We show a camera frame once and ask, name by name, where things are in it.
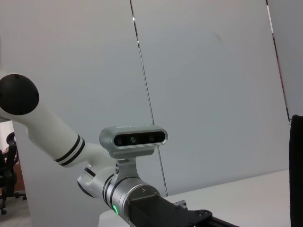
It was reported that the silver left wrist depth camera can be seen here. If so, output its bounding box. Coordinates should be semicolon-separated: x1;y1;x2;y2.
99;125;169;160

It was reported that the black office chair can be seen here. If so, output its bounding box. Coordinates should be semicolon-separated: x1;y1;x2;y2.
0;132;27;215

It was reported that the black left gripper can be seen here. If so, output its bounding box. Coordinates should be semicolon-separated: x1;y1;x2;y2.
126;195;240;227

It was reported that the brown wooden cabinet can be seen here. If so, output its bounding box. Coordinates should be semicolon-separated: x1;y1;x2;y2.
13;163;26;192

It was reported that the silver plug on left gripper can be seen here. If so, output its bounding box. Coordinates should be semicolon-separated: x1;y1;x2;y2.
174;200;188;210

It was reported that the silver left camera mount bracket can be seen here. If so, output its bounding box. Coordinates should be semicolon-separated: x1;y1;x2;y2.
113;158;143;188

